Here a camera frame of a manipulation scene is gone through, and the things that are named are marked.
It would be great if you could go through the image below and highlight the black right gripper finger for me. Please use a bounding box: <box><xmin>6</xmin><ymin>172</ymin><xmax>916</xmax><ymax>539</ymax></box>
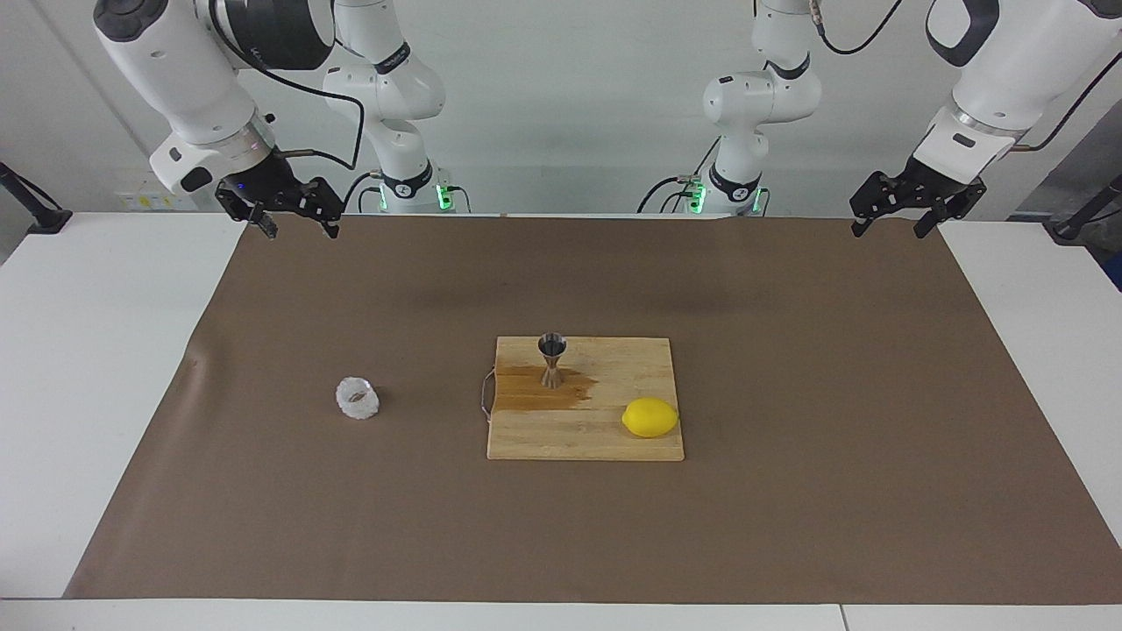
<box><xmin>215</xmin><ymin>188</ymin><xmax>281</xmax><ymax>241</ymax></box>
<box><xmin>296</xmin><ymin>177</ymin><xmax>345</xmax><ymax>240</ymax></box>

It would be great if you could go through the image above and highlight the yellow lemon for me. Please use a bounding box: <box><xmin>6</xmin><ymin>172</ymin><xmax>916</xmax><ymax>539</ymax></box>
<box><xmin>621</xmin><ymin>397</ymin><xmax>680</xmax><ymax>439</ymax></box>

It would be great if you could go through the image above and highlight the steel double jigger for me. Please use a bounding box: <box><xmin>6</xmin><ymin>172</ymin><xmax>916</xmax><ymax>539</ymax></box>
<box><xmin>537</xmin><ymin>332</ymin><xmax>568</xmax><ymax>389</ymax></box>

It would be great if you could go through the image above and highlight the wooden cutting board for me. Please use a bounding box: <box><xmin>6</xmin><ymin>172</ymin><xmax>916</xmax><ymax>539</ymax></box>
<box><xmin>479</xmin><ymin>336</ymin><xmax>685</xmax><ymax>463</ymax></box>

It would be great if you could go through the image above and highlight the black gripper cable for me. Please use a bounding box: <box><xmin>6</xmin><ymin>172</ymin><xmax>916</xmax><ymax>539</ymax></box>
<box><xmin>206</xmin><ymin>0</ymin><xmax>366</xmax><ymax>173</ymax></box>
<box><xmin>805</xmin><ymin>0</ymin><xmax>1122</xmax><ymax>152</ymax></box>

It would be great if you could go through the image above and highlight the black base cable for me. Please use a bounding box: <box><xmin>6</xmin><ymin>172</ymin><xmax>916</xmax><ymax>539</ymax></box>
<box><xmin>340</xmin><ymin>171</ymin><xmax>387</xmax><ymax>214</ymax></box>
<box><xmin>637</xmin><ymin>174</ymin><xmax>704</xmax><ymax>214</ymax></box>

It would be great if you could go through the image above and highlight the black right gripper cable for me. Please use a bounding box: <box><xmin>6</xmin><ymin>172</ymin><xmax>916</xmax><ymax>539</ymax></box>
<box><xmin>206</xmin><ymin>0</ymin><xmax>366</xmax><ymax>173</ymax></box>

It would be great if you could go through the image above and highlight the white yellow-labelled power strip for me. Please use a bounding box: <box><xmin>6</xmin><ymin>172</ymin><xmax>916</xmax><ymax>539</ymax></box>
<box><xmin>114</xmin><ymin>171</ymin><xmax>199</xmax><ymax>212</ymax></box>

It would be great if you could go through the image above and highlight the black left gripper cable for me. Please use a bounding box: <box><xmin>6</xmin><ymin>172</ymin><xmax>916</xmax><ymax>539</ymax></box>
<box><xmin>805</xmin><ymin>0</ymin><xmax>1122</xmax><ymax>152</ymax></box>

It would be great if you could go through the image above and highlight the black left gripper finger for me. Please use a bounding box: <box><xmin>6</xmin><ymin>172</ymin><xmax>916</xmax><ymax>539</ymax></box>
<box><xmin>849</xmin><ymin>173</ymin><xmax>904</xmax><ymax>239</ymax></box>
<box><xmin>913</xmin><ymin>182</ymin><xmax>989</xmax><ymax>241</ymax></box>

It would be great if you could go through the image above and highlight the black camera stand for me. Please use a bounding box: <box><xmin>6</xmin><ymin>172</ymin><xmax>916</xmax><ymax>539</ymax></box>
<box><xmin>0</xmin><ymin>162</ymin><xmax>73</xmax><ymax>234</ymax></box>
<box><xmin>1047</xmin><ymin>174</ymin><xmax>1122</xmax><ymax>245</ymax></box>

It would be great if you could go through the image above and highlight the brown table mat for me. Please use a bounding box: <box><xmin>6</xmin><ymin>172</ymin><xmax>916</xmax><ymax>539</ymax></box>
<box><xmin>63</xmin><ymin>213</ymin><xmax>1122</xmax><ymax>606</ymax></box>

